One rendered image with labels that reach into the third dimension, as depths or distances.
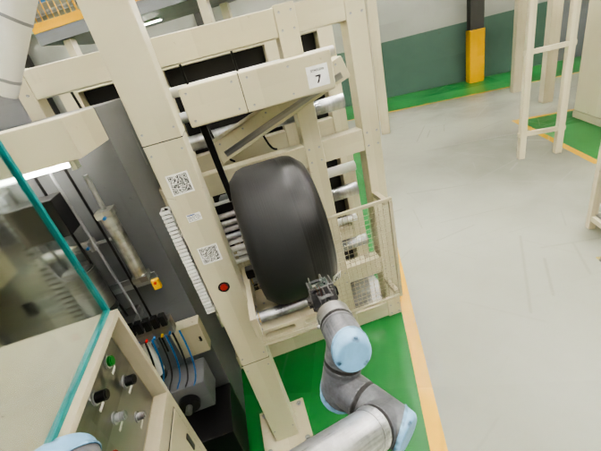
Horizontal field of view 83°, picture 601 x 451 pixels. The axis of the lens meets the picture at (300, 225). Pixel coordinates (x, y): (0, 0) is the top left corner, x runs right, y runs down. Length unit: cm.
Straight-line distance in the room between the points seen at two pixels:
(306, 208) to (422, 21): 953
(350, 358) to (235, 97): 104
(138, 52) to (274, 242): 68
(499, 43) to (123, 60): 1033
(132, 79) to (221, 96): 37
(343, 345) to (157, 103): 88
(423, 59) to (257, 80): 924
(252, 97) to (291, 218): 55
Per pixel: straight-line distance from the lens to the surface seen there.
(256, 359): 168
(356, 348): 80
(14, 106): 163
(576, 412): 229
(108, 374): 116
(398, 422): 82
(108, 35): 120
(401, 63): 1042
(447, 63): 1067
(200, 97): 143
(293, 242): 112
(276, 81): 145
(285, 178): 118
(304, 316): 143
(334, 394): 88
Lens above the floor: 182
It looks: 27 degrees down
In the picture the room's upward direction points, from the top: 15 degrees counter-clockwise
